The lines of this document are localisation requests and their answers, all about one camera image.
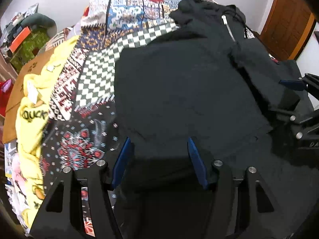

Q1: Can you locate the dark green cushion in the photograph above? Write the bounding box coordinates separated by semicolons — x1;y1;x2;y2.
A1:
21;13;57;36

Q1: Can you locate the orange flat box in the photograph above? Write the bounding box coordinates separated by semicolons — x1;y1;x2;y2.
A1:
10;27;31;53

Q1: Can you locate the red bag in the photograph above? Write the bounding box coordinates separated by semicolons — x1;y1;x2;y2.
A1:
0;79;13;117

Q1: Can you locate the green patterned box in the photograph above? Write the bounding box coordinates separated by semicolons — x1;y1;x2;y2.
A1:
9;29;49;72

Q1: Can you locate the patchwork patterned bedspread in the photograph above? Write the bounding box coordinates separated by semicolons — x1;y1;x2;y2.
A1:
40;0;255;237

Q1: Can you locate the yellow duck print blanket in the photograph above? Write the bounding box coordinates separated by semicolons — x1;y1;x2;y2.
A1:
15;35;79;228

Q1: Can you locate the brown wooden door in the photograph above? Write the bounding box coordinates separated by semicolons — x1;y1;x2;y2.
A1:
260;0;316;61

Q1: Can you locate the black zip hoodie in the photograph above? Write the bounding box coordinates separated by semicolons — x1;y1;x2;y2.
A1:
115;0;318;238

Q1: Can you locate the white wardrobe panel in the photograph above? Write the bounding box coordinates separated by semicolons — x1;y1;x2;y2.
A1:
296;23;319;76

